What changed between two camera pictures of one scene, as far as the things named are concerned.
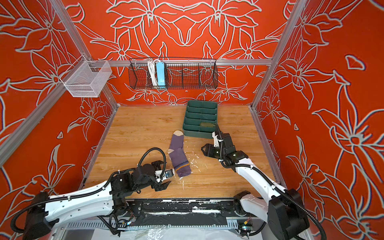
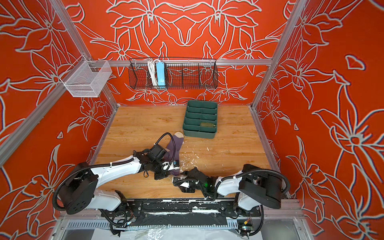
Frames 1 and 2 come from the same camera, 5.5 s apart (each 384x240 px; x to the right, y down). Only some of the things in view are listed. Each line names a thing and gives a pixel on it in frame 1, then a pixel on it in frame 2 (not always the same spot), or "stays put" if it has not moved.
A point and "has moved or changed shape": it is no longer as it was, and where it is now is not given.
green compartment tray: x=200 y=117 stays put
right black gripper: x=208 y=150 -> x=185 y=174
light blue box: x=160 y=72 stays put
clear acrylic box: x=86 y=78 stays put
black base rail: x=184 y=212 stays put
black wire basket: x=180 y=74 stays put
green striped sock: x=207 y=124 stays put
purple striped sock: x=181 y=164 has moved or changed shape
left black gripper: x=162 y=185 -> x=164 y=174
